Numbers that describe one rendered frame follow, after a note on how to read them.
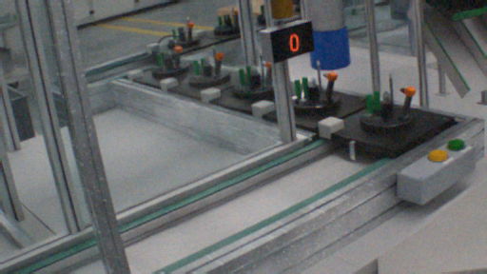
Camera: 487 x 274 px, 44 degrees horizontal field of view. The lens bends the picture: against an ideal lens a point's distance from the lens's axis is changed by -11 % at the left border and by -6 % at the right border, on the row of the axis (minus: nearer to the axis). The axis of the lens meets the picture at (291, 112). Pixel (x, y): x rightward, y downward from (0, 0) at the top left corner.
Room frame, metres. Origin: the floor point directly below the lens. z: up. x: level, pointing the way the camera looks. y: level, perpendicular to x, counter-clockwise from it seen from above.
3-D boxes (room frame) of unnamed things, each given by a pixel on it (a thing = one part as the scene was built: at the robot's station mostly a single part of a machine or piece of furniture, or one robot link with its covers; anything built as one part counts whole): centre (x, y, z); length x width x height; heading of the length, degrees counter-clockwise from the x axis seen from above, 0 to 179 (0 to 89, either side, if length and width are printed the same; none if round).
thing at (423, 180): (1.25, -0.30, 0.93); 0.21 x 0.07 x 0.06; 130
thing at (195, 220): (1.29, 0.02, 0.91); 0.84 x 0.28 x 0.10; 130
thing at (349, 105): (1.66, -0.06, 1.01); 0.24 x 0.24 x 0.13; 40
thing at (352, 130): (1.47, -0.23, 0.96); 0.24 x 0.24 x 0.02; 40
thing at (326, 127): (1.48, -0.09, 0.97); 0.05 x 0.05 x 0.04; 40
